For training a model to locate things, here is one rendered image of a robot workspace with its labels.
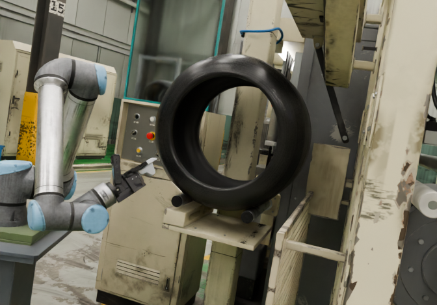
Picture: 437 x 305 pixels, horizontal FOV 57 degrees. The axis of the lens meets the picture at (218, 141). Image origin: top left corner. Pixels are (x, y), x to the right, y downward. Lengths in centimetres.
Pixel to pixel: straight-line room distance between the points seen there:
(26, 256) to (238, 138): 100
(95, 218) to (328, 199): 93
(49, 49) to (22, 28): 348
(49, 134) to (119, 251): 130
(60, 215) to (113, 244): 130
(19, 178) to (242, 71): 108
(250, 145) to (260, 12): 60
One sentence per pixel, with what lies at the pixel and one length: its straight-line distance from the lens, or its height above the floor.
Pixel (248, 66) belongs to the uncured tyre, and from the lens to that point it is 149.
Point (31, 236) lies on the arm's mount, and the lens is 188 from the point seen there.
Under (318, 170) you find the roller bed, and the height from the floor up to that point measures 109.
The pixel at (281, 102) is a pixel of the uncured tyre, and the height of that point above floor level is 133.
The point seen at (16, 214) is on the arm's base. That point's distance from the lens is 200.
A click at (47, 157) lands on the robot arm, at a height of 103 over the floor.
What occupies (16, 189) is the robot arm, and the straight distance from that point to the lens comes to 198.
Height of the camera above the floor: 123
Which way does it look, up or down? 3 degrees down
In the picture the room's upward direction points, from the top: 9 degrees clockwise
